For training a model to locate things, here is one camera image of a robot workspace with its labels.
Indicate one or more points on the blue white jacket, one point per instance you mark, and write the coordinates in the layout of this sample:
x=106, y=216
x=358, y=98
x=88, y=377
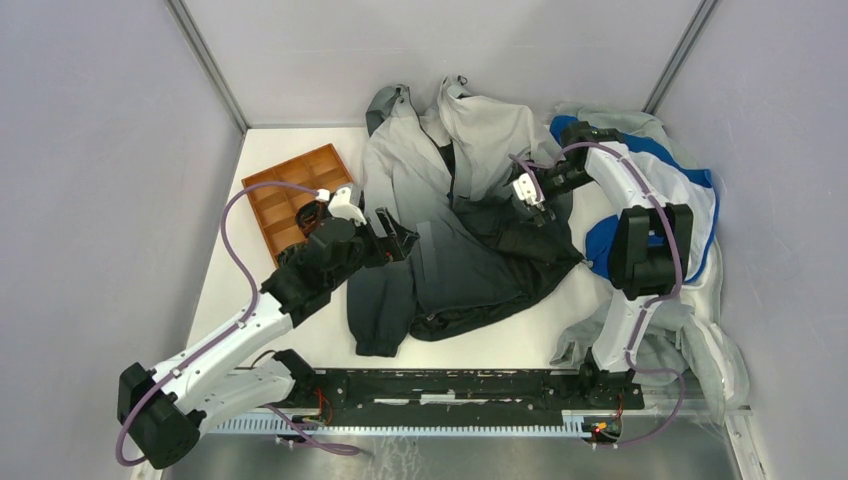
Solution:
x=652, y=154

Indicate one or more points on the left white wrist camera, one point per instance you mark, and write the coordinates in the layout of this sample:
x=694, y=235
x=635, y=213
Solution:
x=344, y=203

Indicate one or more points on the white slotted cable duct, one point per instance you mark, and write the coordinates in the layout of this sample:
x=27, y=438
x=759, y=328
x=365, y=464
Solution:
x=268, y=423

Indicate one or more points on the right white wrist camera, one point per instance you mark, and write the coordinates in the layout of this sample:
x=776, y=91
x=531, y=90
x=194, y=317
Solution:
x=527, y=194

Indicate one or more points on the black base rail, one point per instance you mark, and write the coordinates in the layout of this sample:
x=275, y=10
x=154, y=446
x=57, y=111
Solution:
x=453, y=398

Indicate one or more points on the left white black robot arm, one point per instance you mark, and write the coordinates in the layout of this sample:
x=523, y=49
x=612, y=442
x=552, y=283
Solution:
x=166, y=409

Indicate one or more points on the grey black zip jacket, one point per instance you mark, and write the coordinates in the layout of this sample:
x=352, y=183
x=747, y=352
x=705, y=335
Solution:
x=446, y=175

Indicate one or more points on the orange compartment tray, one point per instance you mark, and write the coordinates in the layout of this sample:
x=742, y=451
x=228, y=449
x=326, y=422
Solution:
x=275, y=208

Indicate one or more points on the grey hoodie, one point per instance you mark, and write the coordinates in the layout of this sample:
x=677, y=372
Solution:
x=684, y=333

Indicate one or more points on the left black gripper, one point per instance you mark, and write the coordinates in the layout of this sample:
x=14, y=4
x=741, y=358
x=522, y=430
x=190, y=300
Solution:
x=397, y=243

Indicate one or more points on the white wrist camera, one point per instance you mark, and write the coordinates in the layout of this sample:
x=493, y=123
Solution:
x=344, y=203
x=527, y=194

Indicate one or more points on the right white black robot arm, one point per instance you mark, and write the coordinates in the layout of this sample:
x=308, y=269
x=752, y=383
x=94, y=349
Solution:
x=649, y=251

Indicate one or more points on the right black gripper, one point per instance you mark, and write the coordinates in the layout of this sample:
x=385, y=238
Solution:
x=542, y=217

